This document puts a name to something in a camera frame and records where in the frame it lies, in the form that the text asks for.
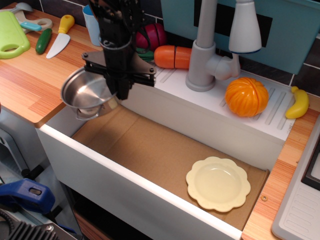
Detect cardboard sheet in sink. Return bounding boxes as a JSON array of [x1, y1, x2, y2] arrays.
[[71, 100, 270, 231]]

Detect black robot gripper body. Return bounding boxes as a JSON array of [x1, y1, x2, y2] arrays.
[[81, 37, 157, 87]]

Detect green felt carrot leaves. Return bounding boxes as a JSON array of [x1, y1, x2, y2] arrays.
[[136, 47, 154, 62]]

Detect yellow toy banana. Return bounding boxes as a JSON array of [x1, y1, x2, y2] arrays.
[[285, 86, 310, 119]]

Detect white toy stove top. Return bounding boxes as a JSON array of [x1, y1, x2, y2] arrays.
[[271, 129, 320, 240]]

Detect stainless steel pot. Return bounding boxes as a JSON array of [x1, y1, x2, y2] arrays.
[[61, 67, 118, 121]]

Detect white toy sink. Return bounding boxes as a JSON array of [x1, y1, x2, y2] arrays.
[[37, 70, 294, 240]]

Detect green toy cucumber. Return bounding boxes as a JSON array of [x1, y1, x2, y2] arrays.
[[35, 28, 53, 55]]

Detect black finned heat sink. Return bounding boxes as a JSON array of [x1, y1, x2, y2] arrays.
[[0, 208, 61, 240]]

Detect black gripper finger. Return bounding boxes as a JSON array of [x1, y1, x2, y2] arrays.
[[106, 75, 119, 95], [117, 78, 133, 100]]

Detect purple toy onion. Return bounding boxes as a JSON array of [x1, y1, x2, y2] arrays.
[[136, 23, 167, 52]]

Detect yellow handled toy knife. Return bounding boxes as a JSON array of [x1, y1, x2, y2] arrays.
[[46, 14, 75, 59]]

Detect green cutting board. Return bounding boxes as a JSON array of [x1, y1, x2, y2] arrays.
[[0, 11, 31, 59]]

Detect orange toy pumpkin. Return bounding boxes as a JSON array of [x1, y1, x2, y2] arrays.
[[224, 77, 269, 117]]

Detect grey toy faucet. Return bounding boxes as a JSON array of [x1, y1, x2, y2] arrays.
[[185, 0, 241, 92]]

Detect orange toy carrot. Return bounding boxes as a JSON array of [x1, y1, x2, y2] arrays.
[[154, 45, 192, 69]]

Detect grey toy spoon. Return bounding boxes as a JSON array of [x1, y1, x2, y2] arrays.
[[6, 2, 33, 13]]

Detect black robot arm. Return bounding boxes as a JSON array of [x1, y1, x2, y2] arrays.
[[82, 0, 156, 100]]

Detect light blue plastic cup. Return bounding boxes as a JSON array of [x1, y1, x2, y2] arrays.
[[82, 5, 100, 46]]

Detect blue clamp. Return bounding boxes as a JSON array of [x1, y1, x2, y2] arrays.
[[0, 178, 56, 214]]

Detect white faucet spray head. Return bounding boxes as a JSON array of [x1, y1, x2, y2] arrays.
[[228, 0, 262, 55]]

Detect cream scalloped plate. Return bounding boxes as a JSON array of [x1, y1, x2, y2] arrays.
[[186, 156, 251, 213]]

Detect beige blue toy utensil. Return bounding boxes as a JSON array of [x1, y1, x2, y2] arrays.
[[14, 11, 53, 34]]

